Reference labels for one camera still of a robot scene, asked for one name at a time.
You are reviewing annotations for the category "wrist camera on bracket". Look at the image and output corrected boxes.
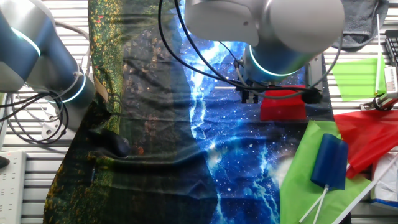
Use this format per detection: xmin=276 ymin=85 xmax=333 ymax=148
xmin=301 ymin=54 xmax=324 ymax=105

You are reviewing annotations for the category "small red flag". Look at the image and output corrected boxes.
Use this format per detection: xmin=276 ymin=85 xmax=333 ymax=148
xmin=214 ymin=85 xmax=307 ymax=122

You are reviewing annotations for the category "galaxy print cloth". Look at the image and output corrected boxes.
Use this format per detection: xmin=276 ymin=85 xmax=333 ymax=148
xmin=43 ymin=0 xmax=352 ymax=224

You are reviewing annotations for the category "small blue flag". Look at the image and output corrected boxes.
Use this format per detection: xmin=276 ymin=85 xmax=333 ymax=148
xmin=299 ymin=133 xmax=349 ymax=224

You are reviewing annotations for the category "small green flag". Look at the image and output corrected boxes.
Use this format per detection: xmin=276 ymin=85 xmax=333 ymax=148
xmin=330 ymin=14 xmax=388 ymax=103

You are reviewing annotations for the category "white hose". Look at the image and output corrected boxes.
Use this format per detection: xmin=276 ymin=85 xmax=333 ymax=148
xmin=51 ymin=19 xmax=93 ymax=77

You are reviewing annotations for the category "black base cable bundle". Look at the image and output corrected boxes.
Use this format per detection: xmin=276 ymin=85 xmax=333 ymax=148
xmin=0 ymin=89 xmax=70 ymax=144

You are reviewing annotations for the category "tan cardboard piece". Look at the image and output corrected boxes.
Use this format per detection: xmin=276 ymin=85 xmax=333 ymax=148
xmin=93 ymin=74 xmax=109 ymax=103

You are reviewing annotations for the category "white power strip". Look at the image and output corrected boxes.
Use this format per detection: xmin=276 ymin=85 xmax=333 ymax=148
xmin=0 ymin=151 xmax=28 ymax=224

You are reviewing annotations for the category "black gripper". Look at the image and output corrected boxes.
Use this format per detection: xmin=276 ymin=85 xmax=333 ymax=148
xmin=239 ymin=81 xmax=271 ymax=104

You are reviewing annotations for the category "large red flag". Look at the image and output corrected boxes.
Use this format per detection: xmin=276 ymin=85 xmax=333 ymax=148
xmin=334 ymin=109 xmax=398 ymax=179

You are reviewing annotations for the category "grey towel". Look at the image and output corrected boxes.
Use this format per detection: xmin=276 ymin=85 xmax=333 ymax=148
xmin=332 ymin=0 xmax=390 ymax=53

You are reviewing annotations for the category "large green flag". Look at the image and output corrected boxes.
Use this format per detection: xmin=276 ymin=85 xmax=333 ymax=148
xmin=279 ymin=120 xmax=398 ymax=224

